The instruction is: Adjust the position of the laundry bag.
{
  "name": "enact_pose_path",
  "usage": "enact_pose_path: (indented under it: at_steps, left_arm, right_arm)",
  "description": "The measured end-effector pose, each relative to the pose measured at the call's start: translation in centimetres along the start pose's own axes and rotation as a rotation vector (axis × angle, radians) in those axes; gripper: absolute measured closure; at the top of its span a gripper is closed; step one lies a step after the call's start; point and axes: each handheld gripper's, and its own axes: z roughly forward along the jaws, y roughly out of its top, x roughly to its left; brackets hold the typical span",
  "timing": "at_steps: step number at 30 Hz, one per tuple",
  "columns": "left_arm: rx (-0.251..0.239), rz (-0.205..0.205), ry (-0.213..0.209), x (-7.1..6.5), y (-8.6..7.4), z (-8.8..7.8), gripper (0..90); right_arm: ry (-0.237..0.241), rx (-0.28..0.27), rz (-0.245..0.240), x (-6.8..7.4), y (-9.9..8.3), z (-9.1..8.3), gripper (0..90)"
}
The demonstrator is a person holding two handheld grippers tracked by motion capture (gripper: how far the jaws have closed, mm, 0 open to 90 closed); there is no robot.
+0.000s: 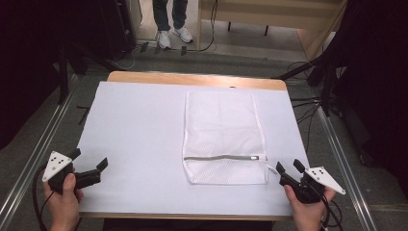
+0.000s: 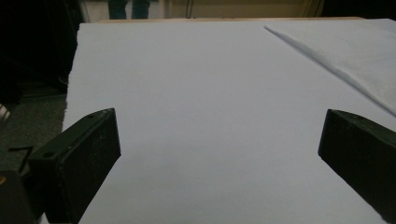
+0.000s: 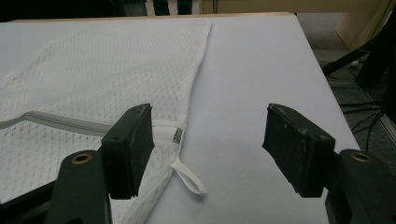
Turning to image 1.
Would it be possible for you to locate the black curtain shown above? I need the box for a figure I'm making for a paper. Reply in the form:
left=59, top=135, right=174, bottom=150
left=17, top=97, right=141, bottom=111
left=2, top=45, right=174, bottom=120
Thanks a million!
left=331, top=0, right=408, bottom=198

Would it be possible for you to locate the black tripod stand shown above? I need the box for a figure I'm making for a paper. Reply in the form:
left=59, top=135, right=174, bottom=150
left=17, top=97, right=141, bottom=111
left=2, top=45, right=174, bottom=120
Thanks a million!
left=271, top=53, right=336, bottom=117

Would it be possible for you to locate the light wooden bench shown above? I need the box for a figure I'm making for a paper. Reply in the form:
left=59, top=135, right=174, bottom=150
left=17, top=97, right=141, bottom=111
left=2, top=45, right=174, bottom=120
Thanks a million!
left=196, top=0, right=349, bottom=62

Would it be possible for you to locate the person's left hand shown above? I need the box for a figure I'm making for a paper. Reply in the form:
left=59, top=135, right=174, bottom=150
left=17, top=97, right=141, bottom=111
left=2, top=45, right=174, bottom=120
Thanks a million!
left=42, top=172, right=85, bottom=231

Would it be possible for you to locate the black stand post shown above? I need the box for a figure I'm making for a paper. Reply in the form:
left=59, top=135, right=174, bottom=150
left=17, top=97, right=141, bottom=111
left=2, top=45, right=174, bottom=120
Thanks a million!
left=57, top=46, right=71, bottom=106

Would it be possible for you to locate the wooden table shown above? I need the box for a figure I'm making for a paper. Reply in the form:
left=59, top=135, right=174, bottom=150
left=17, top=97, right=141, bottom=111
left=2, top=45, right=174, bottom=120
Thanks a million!
left=77, top=70, right=294, bottom=222

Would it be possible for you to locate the black equipment cabinet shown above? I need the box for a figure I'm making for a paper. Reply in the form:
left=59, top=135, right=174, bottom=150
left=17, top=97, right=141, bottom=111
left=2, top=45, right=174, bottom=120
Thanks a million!
left=95, top=0, right=138, bottom=62

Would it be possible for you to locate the white table cover sheet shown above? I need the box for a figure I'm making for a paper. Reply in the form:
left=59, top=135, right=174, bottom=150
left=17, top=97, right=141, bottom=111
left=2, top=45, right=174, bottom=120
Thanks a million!
left=77, top=80, right=311, bottom=218

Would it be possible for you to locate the white mesh laundry bag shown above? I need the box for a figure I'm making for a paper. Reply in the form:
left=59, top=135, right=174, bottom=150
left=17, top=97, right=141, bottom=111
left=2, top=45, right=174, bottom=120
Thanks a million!
left=181, top=90, right=279, bottom=187

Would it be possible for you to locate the black hanging cable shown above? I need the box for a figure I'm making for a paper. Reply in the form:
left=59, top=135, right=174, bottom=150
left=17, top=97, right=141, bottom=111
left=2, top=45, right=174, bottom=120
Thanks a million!
left=184, top=0, right=219, bottom=53

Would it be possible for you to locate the person's right hand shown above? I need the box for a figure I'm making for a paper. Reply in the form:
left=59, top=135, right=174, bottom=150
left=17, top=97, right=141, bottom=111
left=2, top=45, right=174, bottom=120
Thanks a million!
left=283, top=185, right=337, bottom=231

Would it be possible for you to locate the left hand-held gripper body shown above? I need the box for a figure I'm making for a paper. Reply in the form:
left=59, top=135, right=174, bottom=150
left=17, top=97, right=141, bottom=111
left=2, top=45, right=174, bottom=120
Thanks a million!
left=41, top=150, right=80, bottom=195

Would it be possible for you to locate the black floor cables bundle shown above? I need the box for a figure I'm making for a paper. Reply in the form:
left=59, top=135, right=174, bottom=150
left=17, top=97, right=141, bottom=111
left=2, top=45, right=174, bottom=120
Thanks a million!
left=289, top=61, right=322, bottom=153

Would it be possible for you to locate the white floor cable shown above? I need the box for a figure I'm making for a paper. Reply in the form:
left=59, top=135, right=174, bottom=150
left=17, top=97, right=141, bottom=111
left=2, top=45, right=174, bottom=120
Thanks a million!
left=110, top=43, right=143, bottom=72

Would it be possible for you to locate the metal floor rail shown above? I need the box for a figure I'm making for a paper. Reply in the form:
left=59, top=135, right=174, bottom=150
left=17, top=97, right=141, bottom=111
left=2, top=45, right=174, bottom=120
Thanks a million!
left=316, top=105, right=379, bottom=231
left=0, top=74, right=79, bottom=226

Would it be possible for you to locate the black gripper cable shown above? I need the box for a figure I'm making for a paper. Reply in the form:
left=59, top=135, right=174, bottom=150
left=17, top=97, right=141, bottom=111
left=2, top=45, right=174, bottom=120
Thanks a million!
left=31, top=164, right=56, bottom=231
left=319, top=192, right=344, bottom=231

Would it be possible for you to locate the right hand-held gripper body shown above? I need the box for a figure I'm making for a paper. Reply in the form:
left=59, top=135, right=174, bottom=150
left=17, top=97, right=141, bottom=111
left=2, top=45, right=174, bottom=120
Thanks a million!
left=278, top=166, right=347, bottom=205

